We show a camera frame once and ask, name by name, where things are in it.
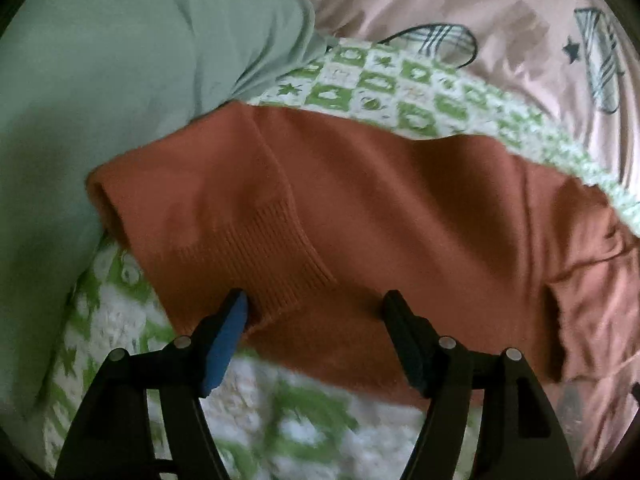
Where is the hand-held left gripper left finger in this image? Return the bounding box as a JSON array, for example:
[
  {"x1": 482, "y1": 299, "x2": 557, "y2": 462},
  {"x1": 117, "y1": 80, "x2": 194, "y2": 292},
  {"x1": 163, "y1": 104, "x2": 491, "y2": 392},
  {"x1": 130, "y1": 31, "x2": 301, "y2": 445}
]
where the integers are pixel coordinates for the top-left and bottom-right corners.
[{"x1": 54, "y1": 287, "x2": 249, "y2": 480}]

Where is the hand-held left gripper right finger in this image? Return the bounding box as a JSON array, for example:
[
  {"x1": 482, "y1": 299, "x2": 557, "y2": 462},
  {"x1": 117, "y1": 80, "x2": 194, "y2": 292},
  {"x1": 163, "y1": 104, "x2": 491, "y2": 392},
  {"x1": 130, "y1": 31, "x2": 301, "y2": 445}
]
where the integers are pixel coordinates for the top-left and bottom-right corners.
[{"x1": 382, "y1": 290, "x2": 581, "y2": 480}]

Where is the rust brown knit sweater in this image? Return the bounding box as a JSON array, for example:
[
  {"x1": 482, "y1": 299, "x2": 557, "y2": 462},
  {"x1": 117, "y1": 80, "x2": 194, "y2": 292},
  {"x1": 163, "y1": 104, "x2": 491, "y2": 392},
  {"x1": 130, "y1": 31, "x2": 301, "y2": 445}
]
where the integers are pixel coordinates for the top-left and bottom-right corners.
[{"x1": 87, "y1": 102, "x2": 640, "y2": 401}]

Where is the green checkered printed bedsheet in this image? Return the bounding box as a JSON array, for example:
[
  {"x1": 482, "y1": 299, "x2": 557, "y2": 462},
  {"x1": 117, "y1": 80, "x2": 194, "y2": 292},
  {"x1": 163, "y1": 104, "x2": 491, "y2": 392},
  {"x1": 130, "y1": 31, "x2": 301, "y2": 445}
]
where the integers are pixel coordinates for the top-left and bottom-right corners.
[{"x1": 42, "y1": 42, "x2": 640, "y2": 480}]

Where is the sage green pillow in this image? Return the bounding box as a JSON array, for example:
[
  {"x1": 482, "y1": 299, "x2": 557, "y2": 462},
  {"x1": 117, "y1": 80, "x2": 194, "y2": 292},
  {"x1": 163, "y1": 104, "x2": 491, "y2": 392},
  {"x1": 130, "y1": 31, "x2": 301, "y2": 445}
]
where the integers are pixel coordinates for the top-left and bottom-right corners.
[{"x1": 0, "y1": 0, "x2": 331, "y2": 421}]

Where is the pink heart print duvet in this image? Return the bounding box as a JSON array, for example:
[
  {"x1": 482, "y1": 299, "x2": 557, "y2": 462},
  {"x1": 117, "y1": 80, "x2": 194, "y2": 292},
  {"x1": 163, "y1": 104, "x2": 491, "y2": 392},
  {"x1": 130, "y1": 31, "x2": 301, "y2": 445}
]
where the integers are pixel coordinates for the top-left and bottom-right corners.
[{"x1": 277, "y1": 0, "x2": 640, "y2": 196}]

